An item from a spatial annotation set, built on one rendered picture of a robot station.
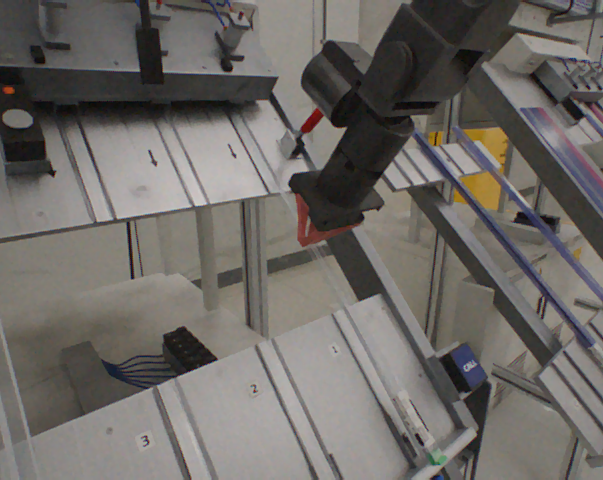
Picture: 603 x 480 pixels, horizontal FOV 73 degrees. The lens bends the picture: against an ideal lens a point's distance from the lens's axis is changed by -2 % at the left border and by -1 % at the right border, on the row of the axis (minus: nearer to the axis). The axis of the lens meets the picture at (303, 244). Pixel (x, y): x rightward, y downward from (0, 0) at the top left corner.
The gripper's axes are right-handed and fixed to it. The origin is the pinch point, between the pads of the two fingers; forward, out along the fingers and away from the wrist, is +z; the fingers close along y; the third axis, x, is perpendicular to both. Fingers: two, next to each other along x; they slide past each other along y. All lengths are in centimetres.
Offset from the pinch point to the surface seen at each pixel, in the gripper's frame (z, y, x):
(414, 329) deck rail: 2.1, -8.6, 16.0
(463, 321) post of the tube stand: 11.4, -29.6, 17.8
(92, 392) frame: 35.8, 24.4, -2.4
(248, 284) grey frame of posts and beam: 36.4, -10.1, -12.4
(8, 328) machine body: 65, 33, -32
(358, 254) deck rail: 2.0, -7.9, 3.5
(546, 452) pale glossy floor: 69, -96, 64
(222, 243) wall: 159, -79, -98
